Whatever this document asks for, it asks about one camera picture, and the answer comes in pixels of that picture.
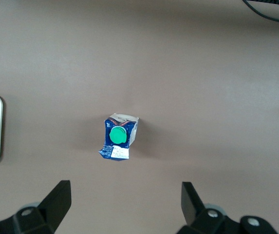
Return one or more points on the blue white milk carton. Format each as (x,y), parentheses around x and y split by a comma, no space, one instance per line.
(117,135)

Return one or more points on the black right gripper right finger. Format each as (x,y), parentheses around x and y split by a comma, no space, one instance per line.
(192,207)

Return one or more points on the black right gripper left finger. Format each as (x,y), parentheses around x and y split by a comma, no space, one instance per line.
(54,209)

